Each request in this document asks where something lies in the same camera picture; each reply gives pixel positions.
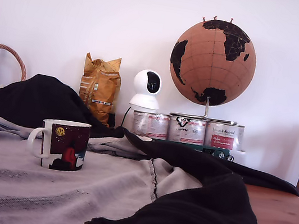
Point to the golden coffee bag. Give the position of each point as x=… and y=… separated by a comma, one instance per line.
x=99, y=89

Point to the red picture coffee mug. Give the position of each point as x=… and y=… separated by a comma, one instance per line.
x=68, y=144

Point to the silver tin with pink label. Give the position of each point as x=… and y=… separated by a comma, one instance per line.
x=150, y=125

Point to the silver tin with black logo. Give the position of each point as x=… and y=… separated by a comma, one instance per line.
x=187, y=130

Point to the metal globe stand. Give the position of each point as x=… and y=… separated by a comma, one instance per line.
x=206, y=109

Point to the flat dark green box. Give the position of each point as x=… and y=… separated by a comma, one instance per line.
x=211, y=151

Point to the cork globe with black continents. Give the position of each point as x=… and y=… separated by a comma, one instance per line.
x=207, y=67

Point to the silver tin with red label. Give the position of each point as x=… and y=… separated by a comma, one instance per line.
x=223, y=136

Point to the white box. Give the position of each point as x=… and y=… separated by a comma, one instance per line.
x=240, y=157

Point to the black garment with grey lining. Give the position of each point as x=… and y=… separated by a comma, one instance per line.
x=193, y=210

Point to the red push pin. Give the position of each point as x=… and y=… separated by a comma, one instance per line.
x=203, y=19
x=232, y=19
x=215, y=18

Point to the white dome security camera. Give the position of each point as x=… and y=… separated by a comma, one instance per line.
x=143, y=99

